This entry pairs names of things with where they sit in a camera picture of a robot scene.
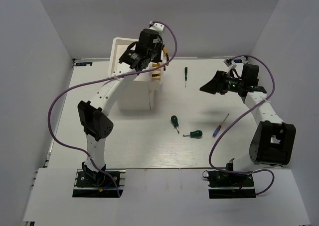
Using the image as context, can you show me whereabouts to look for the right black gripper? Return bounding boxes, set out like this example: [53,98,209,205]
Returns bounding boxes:
[200,70,245,95]

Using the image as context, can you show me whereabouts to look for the yellow handled pliers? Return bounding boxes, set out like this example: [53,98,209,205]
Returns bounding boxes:
[152,63,161,82]
[162,44,169,62]

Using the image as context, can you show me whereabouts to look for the thin green precision screwdriver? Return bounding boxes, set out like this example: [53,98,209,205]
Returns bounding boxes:
[184,67,188,88]

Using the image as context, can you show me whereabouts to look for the white drawer cabinet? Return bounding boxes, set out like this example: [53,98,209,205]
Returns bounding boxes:
[108,37,164,111]

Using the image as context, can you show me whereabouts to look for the blue red screwdriver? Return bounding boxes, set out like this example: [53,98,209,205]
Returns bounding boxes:
[212,113,229,138]

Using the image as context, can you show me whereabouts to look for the green stubby screwdriver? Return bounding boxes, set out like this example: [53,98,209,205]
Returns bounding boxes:
[170,115,180,134]
[182,130,203,138]

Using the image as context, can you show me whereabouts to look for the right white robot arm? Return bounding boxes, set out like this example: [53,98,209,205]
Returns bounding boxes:
[200,64,296,186]

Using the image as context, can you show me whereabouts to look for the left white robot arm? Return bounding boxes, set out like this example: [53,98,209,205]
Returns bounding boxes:
[78,27,163,186]

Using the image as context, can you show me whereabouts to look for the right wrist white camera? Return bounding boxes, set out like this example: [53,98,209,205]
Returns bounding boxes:
[223,58,237,71]

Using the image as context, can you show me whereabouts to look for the wrist white camera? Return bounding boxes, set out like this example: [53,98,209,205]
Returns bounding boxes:
[223,58,237,71]
[149,21,165,34]

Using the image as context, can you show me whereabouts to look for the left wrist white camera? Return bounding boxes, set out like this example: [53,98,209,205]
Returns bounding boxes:
[149,21,165,34]

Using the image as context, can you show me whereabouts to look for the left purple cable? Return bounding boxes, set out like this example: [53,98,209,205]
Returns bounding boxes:
[47,19,178,172]

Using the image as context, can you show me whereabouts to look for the purple cable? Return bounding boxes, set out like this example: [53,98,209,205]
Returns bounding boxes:
[208,55,276,196]
[47,19,178,172]

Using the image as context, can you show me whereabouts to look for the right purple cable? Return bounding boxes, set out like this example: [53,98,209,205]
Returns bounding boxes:
[208,55,276,196]

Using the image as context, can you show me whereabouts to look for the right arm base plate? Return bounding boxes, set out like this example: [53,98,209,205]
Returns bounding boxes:
[202,170,256,199]

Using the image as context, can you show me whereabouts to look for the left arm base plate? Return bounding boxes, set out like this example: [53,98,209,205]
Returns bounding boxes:
[72,169,126,198]

